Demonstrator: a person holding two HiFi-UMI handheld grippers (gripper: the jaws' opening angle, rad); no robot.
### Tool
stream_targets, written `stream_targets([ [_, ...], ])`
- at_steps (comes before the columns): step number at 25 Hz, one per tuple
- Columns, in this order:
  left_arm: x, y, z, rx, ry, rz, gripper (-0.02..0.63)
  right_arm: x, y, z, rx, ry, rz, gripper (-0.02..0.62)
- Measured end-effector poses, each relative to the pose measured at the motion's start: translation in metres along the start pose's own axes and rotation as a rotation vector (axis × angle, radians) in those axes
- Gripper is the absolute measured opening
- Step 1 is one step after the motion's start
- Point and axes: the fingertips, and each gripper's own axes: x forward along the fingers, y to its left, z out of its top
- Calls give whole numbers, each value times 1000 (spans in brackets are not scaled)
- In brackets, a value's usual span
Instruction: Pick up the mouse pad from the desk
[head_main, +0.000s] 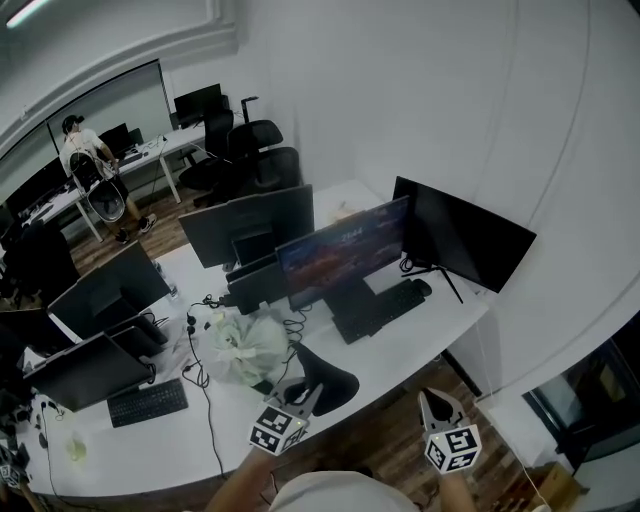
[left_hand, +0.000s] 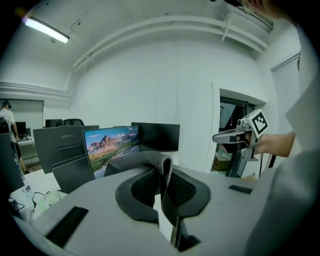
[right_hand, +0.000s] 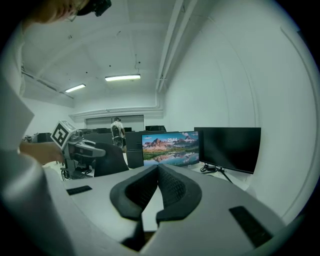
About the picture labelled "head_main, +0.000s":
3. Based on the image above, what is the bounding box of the black office chair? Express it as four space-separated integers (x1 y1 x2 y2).
0 219 82 309
177 106 236 196
225 118 285 171
255 145 302 194

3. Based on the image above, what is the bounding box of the person's light shirt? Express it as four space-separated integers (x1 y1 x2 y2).
268 469 422 512

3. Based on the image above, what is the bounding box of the black monitor with tripod stand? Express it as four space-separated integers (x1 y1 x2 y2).
391 174 538 305

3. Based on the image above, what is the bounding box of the grey-backed wide monitor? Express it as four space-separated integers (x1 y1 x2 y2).
177 183 316 272

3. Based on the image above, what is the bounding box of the black mouse pad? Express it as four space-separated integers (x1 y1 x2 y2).
291 341 361 417

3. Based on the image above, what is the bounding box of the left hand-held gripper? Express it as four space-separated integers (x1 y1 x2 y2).
248 380 325 457

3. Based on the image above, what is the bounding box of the white office desk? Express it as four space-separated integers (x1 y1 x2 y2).
19 125 208 244

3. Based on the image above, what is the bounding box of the person's right forearm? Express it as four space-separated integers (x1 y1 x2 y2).
438 468 477 512

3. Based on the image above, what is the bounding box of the black keyboard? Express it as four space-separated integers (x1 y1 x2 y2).
331 277 427 346
106 377 191 430

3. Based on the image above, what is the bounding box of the crumpled clear plastic wrapper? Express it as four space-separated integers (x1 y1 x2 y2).
63 428 90 465

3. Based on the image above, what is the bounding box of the person's left forearm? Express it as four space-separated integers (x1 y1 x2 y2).
203 446 282 512

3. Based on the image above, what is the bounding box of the white plastic bag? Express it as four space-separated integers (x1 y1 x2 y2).
205 308 292 387

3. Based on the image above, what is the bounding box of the black cabinet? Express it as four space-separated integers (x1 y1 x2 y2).
521 335 640 471

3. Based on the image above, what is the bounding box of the cardboard box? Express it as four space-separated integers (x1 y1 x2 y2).
527 460 585 512

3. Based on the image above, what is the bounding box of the lit computer monitor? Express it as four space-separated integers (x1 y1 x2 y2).
274 194 411 337

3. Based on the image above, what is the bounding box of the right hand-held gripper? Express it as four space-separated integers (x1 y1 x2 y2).
417 387 483 474

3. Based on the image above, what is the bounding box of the ceiling light tube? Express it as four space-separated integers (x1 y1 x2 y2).
3 0 53 29

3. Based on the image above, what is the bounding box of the small dark monitor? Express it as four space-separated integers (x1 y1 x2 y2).
224 251 284 317

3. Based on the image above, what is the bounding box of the white-framed mesh chair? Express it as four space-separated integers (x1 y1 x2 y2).
68 149 132 225

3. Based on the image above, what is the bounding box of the black cable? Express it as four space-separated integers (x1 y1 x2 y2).
180 294 227 482

